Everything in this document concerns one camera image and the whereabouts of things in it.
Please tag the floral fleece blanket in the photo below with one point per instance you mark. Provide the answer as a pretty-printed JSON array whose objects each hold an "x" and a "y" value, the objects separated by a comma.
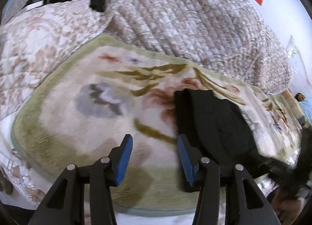
[{"x": 108, "y": 89}]

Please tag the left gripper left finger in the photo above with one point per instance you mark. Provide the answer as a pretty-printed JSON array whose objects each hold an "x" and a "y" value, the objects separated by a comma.
[{"x": 64, "y": 202}]

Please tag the beige quilted bedspread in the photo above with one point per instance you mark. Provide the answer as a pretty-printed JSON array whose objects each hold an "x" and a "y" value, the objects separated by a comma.
[{"x": 227, "y": 37}]

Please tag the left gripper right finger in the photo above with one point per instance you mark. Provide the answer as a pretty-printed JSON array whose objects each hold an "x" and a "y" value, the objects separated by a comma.
[{"x": 245, "y": 203}]

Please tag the black pants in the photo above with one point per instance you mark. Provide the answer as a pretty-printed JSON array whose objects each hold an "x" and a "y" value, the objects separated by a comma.
[{"x": 218, "y": 129}]

